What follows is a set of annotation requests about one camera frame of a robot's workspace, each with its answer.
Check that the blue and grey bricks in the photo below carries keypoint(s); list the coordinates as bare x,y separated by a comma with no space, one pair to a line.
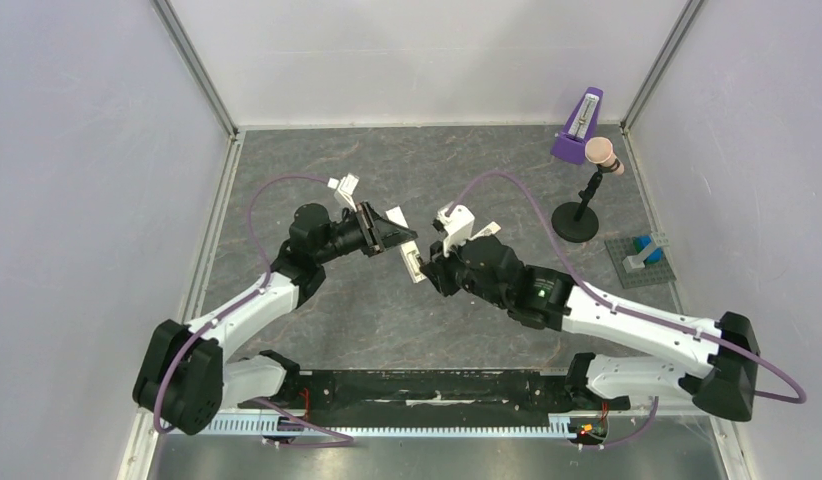
646,247

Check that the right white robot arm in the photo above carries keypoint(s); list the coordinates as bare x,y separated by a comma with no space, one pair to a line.
708,362

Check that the white slotted cable duct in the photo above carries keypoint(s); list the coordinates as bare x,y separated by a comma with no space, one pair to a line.
271,424

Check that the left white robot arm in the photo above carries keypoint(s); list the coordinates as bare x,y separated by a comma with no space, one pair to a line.
186,377

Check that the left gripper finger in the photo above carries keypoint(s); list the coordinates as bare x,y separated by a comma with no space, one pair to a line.
380,225
393,239

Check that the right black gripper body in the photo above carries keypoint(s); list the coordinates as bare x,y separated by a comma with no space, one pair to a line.
439,268

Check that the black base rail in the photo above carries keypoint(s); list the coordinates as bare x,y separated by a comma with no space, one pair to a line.
420,398

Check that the black stand with pink head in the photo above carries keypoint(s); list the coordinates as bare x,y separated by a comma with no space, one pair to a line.
576,222

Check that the grey brick baseplate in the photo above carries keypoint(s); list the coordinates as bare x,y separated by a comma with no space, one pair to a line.
658,271

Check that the purple metronome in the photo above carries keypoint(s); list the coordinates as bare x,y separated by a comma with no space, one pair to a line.
570,141

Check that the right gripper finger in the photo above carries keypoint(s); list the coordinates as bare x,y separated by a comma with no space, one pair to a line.
433,273
437,253

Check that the white remote control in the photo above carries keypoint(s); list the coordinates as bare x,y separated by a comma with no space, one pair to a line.
410,252

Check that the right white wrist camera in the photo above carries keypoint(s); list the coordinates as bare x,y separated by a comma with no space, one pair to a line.
457,223

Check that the white remote battery cover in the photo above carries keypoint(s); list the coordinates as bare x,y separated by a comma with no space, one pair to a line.
491,228

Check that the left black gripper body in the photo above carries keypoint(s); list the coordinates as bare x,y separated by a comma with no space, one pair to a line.
350,237

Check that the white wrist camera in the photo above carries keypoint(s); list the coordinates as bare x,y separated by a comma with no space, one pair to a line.
457,223
343,190

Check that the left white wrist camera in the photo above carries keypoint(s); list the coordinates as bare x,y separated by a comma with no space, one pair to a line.
343,190

